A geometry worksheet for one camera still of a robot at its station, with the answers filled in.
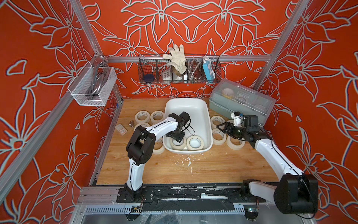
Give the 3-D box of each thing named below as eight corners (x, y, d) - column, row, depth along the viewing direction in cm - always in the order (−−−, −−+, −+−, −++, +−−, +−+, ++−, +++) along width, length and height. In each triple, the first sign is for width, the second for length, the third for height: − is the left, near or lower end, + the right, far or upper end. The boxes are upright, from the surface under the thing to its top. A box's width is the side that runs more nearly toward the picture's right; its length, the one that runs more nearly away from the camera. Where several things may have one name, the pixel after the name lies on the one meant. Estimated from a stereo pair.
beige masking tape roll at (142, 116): (134, 123, 106) (133, 121, 104) (136, 112, 113) (136, 110, 110) (149, 123, 106) (148, 120, 103) (150, 112, 112) (150, 110, 110)
